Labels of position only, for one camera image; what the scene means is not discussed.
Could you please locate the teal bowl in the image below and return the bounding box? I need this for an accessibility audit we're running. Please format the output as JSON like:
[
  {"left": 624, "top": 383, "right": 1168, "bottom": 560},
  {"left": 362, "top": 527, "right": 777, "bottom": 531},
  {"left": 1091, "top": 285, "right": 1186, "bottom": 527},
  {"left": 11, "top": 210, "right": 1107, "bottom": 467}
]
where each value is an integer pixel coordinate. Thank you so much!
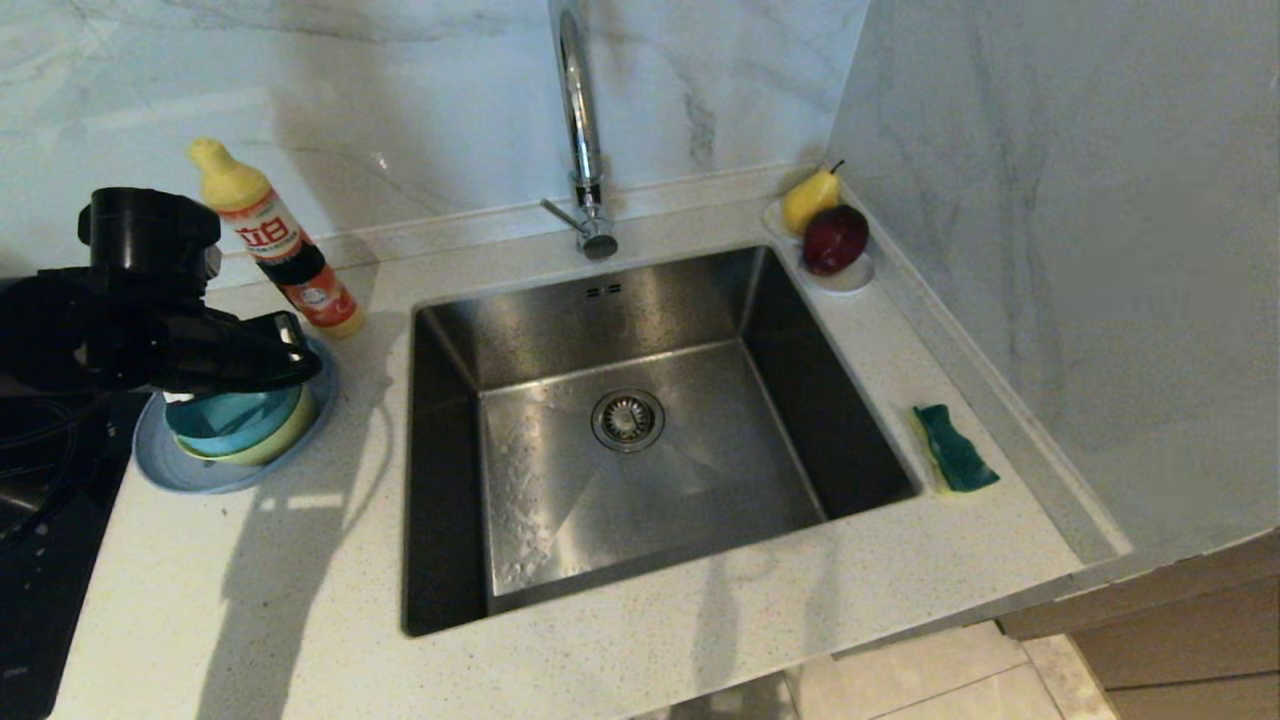
[{"left": 165, "top": 385, "right": 304, "bottom": 458}]

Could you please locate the yellow bowl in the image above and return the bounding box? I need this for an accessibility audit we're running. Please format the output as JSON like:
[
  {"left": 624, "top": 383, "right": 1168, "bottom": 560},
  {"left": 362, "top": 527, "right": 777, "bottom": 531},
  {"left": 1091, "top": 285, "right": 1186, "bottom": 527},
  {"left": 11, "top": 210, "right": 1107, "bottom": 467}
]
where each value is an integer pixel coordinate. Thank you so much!
[{"left": 175, "top": 385, "right": 319, "bottom": 467}]

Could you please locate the yellow dish soap bottle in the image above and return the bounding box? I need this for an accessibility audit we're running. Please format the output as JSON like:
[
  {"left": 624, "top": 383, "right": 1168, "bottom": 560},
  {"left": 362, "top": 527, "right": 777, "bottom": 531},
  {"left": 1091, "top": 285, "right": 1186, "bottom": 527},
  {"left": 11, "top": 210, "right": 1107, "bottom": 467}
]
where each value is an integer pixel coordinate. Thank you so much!
[{"left": 190, "top": 138, "right": 367, "bottom": 339}]

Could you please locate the grey-blue plate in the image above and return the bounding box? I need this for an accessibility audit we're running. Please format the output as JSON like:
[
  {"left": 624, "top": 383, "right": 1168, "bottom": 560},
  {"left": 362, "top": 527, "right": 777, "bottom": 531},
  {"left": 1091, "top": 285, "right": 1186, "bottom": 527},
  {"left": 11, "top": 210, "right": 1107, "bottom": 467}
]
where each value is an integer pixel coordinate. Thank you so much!
[{"left": 133, "top": 335, "right": 339, "bottom": 496}]

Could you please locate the chrome faucet lever handle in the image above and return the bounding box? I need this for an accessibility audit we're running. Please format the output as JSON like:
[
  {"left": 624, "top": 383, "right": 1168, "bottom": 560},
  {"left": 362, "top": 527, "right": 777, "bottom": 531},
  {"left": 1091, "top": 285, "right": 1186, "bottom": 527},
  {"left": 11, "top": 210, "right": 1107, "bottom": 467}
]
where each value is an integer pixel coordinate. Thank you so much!
[{"left": 540, "top": 200, "right": 593, "bottom": 239}]

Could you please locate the green and yellow sponge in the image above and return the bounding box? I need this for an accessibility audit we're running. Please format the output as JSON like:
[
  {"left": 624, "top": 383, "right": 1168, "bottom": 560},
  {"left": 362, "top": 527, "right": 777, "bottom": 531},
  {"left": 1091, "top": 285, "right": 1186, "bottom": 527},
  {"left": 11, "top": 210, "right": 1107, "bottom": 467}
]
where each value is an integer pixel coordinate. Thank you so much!
[{"left": 912, "top": 404, "right": 1001, "bottom": 496}]

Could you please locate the metal sink drain strainer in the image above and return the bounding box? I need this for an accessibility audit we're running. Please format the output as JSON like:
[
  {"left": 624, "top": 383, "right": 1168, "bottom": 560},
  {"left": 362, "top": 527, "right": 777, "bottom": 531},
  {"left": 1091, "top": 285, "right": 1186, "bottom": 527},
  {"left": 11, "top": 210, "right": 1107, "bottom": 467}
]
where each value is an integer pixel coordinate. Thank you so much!
[{"left": 591, "top": 389, "right": 667, "bottom": 454}]

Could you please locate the stainless steel sink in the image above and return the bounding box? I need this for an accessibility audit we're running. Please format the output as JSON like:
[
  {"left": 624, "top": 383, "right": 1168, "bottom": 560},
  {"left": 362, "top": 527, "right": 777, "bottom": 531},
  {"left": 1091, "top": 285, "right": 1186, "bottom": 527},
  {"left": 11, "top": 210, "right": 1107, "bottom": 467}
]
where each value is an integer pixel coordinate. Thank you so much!
[{"left": 402, "top": 245, "right": 919, "bottom": 638}]

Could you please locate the black induction cooktop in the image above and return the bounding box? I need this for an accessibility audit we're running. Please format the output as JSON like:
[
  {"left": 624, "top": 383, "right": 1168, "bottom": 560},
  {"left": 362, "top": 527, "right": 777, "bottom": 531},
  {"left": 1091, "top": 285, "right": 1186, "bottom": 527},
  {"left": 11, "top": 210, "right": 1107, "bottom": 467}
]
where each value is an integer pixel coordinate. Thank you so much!
[{"left": 0, "top": 390, "right": 151, "bottom": 720}]

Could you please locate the chrome kitchen faucet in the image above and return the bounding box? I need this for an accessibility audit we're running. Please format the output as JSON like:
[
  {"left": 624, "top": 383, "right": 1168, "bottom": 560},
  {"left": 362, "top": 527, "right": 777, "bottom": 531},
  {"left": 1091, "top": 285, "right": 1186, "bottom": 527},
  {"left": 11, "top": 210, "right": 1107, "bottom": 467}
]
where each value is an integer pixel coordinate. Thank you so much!
[{"left": 555, "top": 0, "right": 621, "bottom": 264}]

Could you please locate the yellow pear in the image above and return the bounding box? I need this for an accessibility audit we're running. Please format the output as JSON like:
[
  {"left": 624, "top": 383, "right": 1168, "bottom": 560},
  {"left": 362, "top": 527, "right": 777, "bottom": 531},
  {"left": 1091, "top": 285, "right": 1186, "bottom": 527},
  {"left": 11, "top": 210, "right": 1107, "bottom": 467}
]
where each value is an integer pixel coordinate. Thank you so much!
[{"left": 781, "top": 160, "right": 846, "bottom": 236}]

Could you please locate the dark red apple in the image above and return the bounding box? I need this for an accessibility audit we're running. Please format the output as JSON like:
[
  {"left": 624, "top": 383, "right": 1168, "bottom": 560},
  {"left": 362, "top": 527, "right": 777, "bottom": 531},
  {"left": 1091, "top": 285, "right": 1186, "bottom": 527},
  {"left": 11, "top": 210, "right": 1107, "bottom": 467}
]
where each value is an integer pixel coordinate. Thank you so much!
[{"left": 801, "top": 204, "right": 871, "bottom": 277}]

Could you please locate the light wood cabinet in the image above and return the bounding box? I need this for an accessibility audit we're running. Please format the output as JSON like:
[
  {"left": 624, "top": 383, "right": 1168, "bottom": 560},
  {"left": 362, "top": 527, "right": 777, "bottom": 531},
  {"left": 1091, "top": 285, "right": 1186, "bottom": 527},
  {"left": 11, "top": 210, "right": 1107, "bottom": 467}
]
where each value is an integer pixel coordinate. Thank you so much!
[{"left": 997, "top": 535, "right": 1280, "bottom": 720}]

